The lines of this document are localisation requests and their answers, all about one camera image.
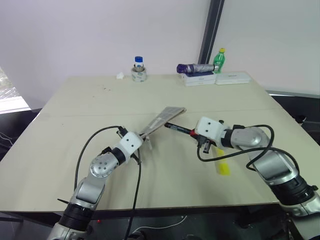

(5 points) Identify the white box with blue edge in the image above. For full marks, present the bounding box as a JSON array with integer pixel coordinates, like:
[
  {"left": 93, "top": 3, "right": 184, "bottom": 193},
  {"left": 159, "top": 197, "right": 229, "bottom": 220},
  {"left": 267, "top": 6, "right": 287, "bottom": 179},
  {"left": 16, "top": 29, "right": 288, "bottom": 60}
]
[{"left": 180, "top": 71, "right": 216, "bottom": 87}]

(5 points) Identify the dark grey wall pillar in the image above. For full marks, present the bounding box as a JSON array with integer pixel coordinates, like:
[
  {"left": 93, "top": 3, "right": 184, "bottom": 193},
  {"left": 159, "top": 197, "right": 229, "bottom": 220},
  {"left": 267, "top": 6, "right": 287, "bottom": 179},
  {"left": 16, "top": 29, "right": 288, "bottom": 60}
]
[{"left": 198, "top": 0, "right": 226, "bottom": 66}]

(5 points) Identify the clear bottle with blue cap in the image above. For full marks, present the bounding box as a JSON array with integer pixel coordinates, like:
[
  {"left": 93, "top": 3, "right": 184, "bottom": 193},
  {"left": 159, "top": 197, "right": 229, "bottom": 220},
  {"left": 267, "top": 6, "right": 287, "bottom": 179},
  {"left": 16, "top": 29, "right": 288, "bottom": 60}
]
[{"left": 132, "top": 56, "right": 147, "bottom": 74}]

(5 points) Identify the flat white box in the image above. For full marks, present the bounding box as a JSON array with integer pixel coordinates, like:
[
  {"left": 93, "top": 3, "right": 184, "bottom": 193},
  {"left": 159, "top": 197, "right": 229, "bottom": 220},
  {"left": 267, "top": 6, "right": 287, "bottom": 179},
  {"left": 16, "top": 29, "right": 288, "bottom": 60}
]
[{"left": 215, "top": 71, "right": 252, "bottom": 86}]

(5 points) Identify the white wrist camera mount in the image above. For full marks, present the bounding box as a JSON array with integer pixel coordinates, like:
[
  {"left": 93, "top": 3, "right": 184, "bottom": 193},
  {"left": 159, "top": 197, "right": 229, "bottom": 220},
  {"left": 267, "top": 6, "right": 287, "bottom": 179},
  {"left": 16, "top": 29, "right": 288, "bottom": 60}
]
[
  {"left": 118, "top": 132, "right": 144, "bottom": 165},
  {"left": 195, "top": 116, "right": 226, "bottom": 148}
]

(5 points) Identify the black marker with red cap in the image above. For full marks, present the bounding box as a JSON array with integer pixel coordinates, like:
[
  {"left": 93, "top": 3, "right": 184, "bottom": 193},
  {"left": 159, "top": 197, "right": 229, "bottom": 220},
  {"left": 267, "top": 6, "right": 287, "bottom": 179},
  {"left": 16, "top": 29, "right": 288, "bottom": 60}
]
[{"left": 164, "top": 122, "right": 197, "bottom": 137}]

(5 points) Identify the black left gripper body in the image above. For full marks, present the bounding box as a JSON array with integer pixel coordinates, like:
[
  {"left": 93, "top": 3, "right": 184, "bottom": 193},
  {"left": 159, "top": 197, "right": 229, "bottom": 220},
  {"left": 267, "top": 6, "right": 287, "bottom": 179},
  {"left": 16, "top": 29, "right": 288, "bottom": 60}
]
[{"left": 131, "top": 149, "right": 143, "bottom": 166}]

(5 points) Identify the black equipment beside table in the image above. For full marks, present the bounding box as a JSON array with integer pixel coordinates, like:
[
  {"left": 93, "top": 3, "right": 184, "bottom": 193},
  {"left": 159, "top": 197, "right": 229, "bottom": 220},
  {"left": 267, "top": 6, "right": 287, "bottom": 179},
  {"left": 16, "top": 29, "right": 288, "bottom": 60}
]
[{"left": 268, "top": 92, "right": 320, "bottom": 156}]

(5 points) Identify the long black hanging cable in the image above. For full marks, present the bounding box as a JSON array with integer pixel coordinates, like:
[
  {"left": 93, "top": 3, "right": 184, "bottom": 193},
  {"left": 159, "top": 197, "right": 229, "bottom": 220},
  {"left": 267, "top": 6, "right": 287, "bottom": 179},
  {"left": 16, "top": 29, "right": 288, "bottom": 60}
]
[{"left": 126, "top": 161, "right": 143, "bottom": 240}]

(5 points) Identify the yellow highlighter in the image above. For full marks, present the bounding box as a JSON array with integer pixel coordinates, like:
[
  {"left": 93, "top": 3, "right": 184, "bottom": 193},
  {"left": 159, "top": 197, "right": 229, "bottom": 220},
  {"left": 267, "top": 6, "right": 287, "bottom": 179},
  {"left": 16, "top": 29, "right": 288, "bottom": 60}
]
[{"left": 214, "top": 147, "right": 231, "bottom": 177}]

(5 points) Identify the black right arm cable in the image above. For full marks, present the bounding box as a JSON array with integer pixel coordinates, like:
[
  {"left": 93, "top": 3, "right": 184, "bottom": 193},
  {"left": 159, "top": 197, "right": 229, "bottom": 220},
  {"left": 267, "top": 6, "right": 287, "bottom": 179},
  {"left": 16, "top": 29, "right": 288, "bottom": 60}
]
[{"left": 196, "top": 124, "right": 300, "bottom": 181}]

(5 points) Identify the folded purple umbrella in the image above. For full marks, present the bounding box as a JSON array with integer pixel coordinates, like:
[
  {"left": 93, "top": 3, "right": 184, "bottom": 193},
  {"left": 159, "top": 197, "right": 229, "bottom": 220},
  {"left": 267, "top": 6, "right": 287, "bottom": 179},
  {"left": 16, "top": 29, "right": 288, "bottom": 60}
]
[{"left": 176, "top": 63, "right": 221, "bottom": 74}]

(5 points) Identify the green plastic bottle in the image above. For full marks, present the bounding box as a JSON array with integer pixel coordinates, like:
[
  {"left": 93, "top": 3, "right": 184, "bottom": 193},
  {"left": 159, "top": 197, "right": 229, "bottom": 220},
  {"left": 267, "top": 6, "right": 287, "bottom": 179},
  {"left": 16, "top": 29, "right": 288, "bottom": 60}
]
[{"left": 212, "top": 48, "right": 226, "bottom": 74}]

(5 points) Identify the grid pattern zipper pouch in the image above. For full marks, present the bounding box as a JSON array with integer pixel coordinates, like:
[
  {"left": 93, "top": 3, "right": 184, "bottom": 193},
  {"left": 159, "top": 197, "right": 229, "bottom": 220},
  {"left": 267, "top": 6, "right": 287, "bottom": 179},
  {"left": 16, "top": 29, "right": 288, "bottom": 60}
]
[{"left": 138, "top": 106, "right": 188, "bottom": 138}]

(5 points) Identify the thin white cable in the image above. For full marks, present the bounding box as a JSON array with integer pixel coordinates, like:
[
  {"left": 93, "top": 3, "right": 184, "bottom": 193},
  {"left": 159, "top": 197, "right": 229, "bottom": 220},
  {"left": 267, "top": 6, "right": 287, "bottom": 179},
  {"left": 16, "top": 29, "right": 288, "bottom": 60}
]
[{"left": 129, "top": 214, "right": 188, "bottom": 235}]

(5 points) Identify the dark desk with cables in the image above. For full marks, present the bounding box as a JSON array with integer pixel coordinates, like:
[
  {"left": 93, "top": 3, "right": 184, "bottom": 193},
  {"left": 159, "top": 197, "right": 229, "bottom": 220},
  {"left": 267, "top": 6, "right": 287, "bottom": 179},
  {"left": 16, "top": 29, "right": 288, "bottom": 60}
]
[{"left": 0, "top": 108, "right": 43, "bottom": 161}]

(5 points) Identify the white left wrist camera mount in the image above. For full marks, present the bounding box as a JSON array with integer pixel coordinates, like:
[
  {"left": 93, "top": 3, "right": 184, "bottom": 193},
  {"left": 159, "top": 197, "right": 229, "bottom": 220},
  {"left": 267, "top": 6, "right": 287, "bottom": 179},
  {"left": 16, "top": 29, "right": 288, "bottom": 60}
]
[{"left": 118, "top": 132, "right": 144, "bottom": 165}]

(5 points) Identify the black left wrist cable loop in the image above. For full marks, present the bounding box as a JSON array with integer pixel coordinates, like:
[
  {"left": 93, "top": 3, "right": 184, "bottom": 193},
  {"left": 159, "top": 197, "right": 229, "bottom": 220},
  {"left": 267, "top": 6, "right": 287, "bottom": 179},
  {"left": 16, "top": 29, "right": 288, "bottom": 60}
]
[{"left": 74, "top": 125, "right": 127, "bottom": 191}]

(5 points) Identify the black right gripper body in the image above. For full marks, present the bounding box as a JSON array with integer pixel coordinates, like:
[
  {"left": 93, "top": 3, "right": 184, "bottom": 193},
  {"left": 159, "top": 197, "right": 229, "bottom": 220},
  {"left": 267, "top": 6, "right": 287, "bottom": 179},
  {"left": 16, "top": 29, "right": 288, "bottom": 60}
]
[{"left": 198, "top": 135, "right": 219, "bottom": 154}]

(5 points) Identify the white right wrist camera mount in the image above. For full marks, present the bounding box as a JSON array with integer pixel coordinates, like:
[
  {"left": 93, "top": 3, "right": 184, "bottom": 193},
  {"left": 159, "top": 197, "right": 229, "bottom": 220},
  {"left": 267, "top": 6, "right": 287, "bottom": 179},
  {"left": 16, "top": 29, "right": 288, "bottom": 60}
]
[{"left": 195, "top": 116, "right": 226, "bottom": 148}]

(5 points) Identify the bright window pane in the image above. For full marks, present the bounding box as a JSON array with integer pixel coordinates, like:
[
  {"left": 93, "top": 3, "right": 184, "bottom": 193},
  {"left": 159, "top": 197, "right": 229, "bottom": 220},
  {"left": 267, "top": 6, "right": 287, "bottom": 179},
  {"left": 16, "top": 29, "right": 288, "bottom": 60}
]
[{"left": 0, "top": 66, "right": 32, "bottom": 115}]

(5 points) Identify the white tape roll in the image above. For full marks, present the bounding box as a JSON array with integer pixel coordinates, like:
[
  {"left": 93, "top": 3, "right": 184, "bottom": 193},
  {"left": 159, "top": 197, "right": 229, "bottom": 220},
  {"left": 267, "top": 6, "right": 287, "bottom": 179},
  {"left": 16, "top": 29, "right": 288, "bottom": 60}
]
[{"left": 130, "top": 66, "right": 148, "bottom": 85}]

